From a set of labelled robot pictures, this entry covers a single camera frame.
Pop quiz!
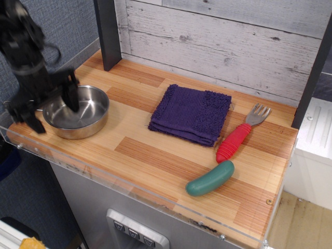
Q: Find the white cabinet on right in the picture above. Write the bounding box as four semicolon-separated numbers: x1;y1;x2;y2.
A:
284;98;331;209

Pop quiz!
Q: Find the clear acrylic guard rail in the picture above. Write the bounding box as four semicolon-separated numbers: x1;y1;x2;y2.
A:
0;38;299;249

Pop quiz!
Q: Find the purple folded cloth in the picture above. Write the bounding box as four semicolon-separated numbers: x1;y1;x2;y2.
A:
148;84;231;147

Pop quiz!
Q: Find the dark grey right post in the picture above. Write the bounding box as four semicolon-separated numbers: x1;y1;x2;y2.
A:
291;16;331;129

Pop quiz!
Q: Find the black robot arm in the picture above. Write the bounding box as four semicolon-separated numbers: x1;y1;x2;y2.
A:
1;1;79;134

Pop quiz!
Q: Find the silver toy fridge cabinet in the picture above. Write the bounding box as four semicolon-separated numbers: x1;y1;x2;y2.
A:
50;162;250;249

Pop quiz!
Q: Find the dark grey left post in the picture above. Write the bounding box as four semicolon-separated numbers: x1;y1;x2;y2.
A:
93;0;122;71

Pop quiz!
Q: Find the red handled metal fork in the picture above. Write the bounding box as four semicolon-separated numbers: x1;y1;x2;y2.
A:
216;103;271;163

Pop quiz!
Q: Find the green toy cucumber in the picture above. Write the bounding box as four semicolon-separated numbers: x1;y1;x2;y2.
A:
185;160;235;197

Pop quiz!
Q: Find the stainless steel pot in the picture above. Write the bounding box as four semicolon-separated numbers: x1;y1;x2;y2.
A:
25;85;109;140

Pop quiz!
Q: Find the dark grey post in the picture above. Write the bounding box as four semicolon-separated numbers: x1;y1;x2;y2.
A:
291;16;331;129
93;0;122;71

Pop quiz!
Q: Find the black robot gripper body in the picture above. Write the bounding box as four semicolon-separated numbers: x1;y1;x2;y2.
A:
4;67;79;122

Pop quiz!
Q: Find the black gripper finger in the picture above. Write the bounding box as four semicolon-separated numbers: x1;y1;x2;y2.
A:
62;83;79;113
23;114;46;134

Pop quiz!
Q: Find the silver dispenser button panel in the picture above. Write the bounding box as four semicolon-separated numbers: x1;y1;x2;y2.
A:
106;209;170;248

